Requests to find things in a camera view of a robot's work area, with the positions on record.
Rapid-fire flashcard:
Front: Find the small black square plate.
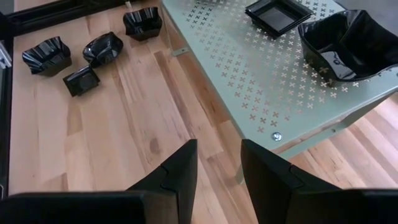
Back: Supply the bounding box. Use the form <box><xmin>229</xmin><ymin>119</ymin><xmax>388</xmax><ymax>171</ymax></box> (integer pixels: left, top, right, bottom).
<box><xmin>62</xmin><ymin>64</ymin><xmax>101</xmax><ymax>98</ymax></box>
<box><xmin>244</xmin><ymin>0</ymin><xmax>314</xmax><ymax>40</ymax></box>

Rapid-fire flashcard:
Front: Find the silver bracket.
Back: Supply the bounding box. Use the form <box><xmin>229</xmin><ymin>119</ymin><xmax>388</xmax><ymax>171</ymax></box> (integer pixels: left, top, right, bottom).
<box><xmin>0</xmin><ymin>39</ymin><xmax>12</xmax><ymax>70</ymax></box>

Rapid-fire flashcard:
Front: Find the black rounded plate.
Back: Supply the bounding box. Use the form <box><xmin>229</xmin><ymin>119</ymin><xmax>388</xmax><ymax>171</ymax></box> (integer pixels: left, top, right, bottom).
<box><xmin>82</xmin><ymin>31</ymin><xmax>124</xmax><ymax>69</ymax></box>

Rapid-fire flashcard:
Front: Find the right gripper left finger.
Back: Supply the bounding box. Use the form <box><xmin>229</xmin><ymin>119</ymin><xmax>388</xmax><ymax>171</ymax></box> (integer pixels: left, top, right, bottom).
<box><xmin>0</xmin><ymin>139</ymin><xmax>198</xmax><ymax>224</ymax></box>

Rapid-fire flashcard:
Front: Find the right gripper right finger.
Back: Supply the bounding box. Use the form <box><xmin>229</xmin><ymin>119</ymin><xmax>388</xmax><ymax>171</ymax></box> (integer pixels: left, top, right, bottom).
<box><xmin>241</xmin><ymin>139</ymin><xmax>398</xmax><ymax>224</ymax></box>

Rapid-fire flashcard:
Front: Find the mint green perforated metal shelf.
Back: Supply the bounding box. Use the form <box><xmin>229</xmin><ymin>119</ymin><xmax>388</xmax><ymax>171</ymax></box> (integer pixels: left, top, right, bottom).
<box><xmin>160</xmin><ymin>0</ymin><xmax>398</xmax><ymax>184</ymax></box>

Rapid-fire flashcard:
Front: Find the black wavy square plate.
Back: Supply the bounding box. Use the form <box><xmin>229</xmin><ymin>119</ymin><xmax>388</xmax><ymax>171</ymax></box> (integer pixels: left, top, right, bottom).
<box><xmin>21</xmin><ymin>35</ymin><xmax>73</xmax><ymax>78</ymax></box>
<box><xmin>297</xmin><ymin>9</ymin><xmax>398</xmax><ymax>88</ymax></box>
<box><xmin>122</xmin><ymin>6</ymin><xmax>164</xmax><ymax>42</ymax></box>

